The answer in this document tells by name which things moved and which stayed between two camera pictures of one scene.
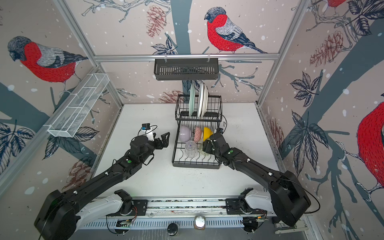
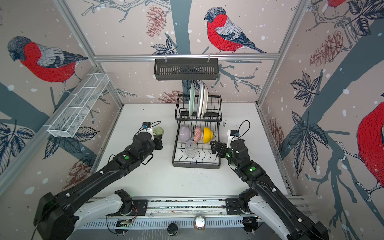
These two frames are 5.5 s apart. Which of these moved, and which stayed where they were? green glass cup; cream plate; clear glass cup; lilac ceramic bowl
Moved: green glass cup
Stayed: cream plate; lilac ceramic bowl; clear glass cup
